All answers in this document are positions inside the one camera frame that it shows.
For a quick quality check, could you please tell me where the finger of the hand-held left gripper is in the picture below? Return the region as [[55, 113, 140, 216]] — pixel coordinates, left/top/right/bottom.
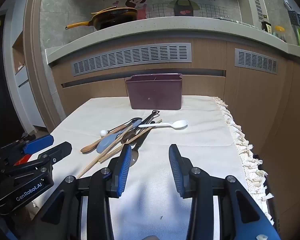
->
[[1, 142, 72, 178], [0, 133, 54, 161]]

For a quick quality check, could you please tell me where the white plastic spoon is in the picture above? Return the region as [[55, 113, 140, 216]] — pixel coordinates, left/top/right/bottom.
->
[[138, 120, 188, 130]]

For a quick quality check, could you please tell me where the yellow-lidded jar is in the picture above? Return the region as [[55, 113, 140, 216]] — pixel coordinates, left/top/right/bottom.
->
[[274, 25, 287, 42]]

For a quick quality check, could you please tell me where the yellow-handled frying pan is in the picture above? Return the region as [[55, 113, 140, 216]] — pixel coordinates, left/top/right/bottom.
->
[[65, 6, 138, 31]]

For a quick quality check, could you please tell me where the cartoon wall sticker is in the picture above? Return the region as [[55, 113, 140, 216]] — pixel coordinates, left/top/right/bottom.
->
[[125, 0, 238, 20]]

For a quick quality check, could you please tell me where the speckled kitchen countertop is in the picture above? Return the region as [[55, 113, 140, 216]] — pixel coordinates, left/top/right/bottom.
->
[[45, 16, 300, 67]]

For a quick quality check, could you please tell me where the metal spoon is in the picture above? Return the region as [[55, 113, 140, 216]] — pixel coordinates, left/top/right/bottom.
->
[[129, 130, 150, 167]]

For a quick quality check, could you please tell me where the cream fringed tablecloth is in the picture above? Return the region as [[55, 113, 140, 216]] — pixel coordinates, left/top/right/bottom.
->
[[30, 96, 274, 240]]

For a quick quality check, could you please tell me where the grey-blue spoon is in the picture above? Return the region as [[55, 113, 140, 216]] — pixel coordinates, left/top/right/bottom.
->
[[97, 119, 143, 154]]

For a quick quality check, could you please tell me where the wooden kitchen cabinet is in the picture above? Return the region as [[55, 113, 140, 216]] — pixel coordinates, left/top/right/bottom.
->
[[51, 39, 300, 160]]

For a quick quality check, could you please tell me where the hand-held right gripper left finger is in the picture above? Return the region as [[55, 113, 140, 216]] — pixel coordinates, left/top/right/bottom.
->
[[41, 144, 133, 240]]

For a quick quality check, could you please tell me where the short grey vent grille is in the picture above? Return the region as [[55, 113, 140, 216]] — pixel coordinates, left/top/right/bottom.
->
[[234, 48, 278, 75]]

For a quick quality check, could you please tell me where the purple plastic utensil holder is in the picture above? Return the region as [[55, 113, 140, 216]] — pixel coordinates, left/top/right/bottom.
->
[[125, 73, 183, 110]]

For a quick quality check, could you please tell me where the white shelf unit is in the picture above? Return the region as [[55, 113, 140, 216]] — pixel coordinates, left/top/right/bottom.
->
[[2, 10, 46, 132]]

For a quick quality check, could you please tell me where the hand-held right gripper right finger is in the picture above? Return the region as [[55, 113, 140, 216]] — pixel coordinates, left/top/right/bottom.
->
[[168, 144, 282, 240]]

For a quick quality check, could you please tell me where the grey perforated rack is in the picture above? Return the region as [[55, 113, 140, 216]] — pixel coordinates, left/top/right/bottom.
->
[[289, 10, 299, 26]]

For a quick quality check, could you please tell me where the black loop-handled utensil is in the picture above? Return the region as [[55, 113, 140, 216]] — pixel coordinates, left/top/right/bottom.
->
[[136, 110, 160, 131]]

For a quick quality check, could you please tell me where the light wooden spoon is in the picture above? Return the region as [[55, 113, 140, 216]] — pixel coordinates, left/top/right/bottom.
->
[[80, 124, 140, 153]]

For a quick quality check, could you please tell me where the dark sauce bottle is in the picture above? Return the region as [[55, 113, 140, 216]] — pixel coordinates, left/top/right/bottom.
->
[[261, 20, 272, 34]]

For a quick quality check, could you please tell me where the wooden chopstick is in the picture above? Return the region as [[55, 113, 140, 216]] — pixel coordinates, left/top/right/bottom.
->
[[76, 126, 138, 180], [99, 119, 163, 162]]

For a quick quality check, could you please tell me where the dark brown spoon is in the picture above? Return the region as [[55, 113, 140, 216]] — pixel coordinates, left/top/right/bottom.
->
[[121, 130, 140, 145]]

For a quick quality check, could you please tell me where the long grey vent grille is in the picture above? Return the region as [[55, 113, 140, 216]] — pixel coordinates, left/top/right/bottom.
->
[[71, 43, 192, 77]]

